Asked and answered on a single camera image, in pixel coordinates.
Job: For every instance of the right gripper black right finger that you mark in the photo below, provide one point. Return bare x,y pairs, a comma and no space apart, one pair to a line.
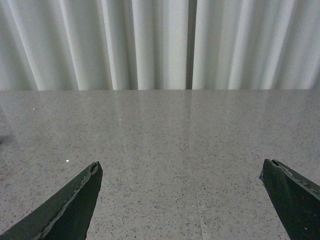
295,198

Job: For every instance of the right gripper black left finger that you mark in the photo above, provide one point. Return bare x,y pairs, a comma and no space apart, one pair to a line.
64,216

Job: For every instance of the white pleated curtain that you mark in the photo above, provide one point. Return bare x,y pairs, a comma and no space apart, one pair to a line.
159,44

